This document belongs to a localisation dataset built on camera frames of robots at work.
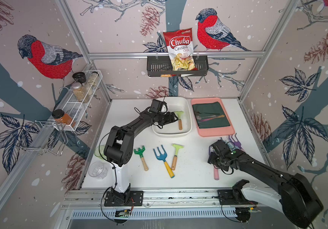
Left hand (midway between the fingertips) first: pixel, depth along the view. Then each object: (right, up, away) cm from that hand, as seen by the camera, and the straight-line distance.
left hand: (176, 117), depth 92 cm
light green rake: (+3, +2, +19) cm, 19 cm away
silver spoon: (+18, -1, +15) cm, 24 cm away
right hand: (+22, -27, -5) cm, 35 cm away
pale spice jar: (-52, +24, -6) cm, 58 cm away
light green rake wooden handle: (-2, -27, -6) cm, 27 cm away
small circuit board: (-29, -48, -21) cm, 60 cm away
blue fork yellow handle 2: (+37, -19, +3) cm, 42 cm away
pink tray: (+29, -11, +12) cm, 33 cm away
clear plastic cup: (-48, -32, -8) cm, 58 cm away
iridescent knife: (+35, 0, +16) cm, 39 cm away
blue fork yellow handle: (-9, -25, -3) cm, 27 cm away
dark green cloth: (+34, +7, +25) cm, 43 cm away
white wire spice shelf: (-57, +3, -19) cm, 60 cm away
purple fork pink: (+42, -18, +4) cm, 46 cm away
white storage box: (+1, +10, +28) cm, 29 cm away
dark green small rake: (-24, -23, -1) cm, 33 cm away
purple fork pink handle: (+23, -31, -8) cm, 40 cm away
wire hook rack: (-57, -6, -34) cm, 67 cm away
